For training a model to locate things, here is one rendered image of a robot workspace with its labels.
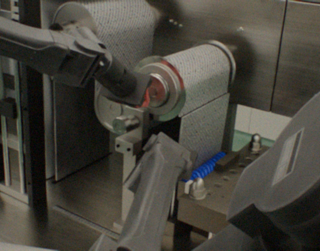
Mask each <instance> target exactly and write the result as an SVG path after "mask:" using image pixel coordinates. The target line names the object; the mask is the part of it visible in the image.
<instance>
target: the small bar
mask: <svg viewBox="0 0 320 251"><path fill-rule="evenodd" d="M238 159H239V153H238V152H236V151H233V150H231V151H230V152H229V153H228V154H227V155H225V156H224V157H222V158H221V159H220V160H218V162H216V163H215V169H217V170H220V171H221V172H224V171H225V170H226V169H227V168H228V167H230V166H231V165H232V164H234V163H235V162H236V161H237V160H238Z"/></svg>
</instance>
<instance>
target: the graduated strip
mask: <svg viewBox="0 0 320 251"><path fill-rule="evenodd" d="M51 209H53V210H56V211H58V212H60V213H63V214H64V215H66V216H68V217H70V218H73V219H75V220H77V221H79V222H82V223H83V224H85V225H87V226H89V227H92V228H94V229H96V230H98V231H101V232H103V233H104V234H106V235H109V236H111V237H113V238H116V239H118V238H119V235H120V234H119V233H117V232H116V231H114V230H112V229H109V228H107V227H105V226H102V225H100V224H97V223H95V222H94V221H92V220H89V219H87V218H85V217H83V216H80V215H78V214H76V213H75V212H72V211H70V210H67V209H65V208H63V207H60V206H58V205H55V206H53V207H52V208H51Z"/></svg>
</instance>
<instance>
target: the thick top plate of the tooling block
mask: <svg viewBox="0 0 320 251"><path fill-rule="evenodd" d="M248 146H249V143H248V144H247V145H245V146H244V147H242V148H241V149H240V150H239V151H237V152H238V153H239V159H238V160H237V161H236V162H235V163H234V164H232V165H231V166H230V167H228V168H227V169H226V170H225V171H224V172H221V171H220V170H217V169H214V170H213V171H212V172H211V173H209V174H208V175H207V176H206V177H204V178H202V179H203V181H204V187H205V188H206V192H205V195H206V197H204V198H203V199H200V200H197V199H193V198H191V197H190V196H189V194H187V193H183V194H182V195H181V196H180V197H179V207H178V219H179V220H180V221H182V222H185V223H188V224H190V225H193V226H195V227H198V228H200V229H203V230H205V231H208V232H209V233H212V234H214V235H216V234H218V233H219V232H220V231H221V230H223V229H224V228H226V227H228V226H229V225H230V224H231V223H229V222H228V221H227V220H226V218H227V211H228V207H229V203H230V200H231V197H232V194H233V192H234V190H235V187H236V185H237V183H238V180H239V178H240V176H241V174H242V172H243V171H244V169H245V168H246V167H247V166H248V165H250V164H251V163H253V161H255V160H256V159H257V158H259V157H260V156H261V155H263V154H264V153H265V152H266V151H267V150H268V149H269V148H270V147H269V146H266V145H261V150H260V151H254V150H250V149H249V148H248Z"/></svg>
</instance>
